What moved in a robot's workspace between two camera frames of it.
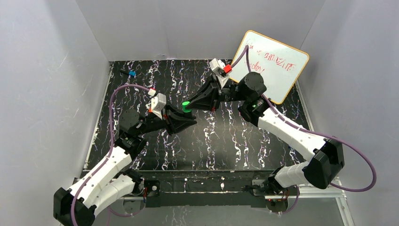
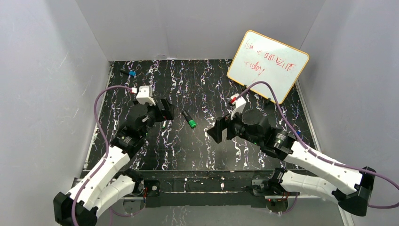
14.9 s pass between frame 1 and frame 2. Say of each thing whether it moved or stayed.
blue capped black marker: stayed
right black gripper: moved
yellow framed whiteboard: stayed
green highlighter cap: moved
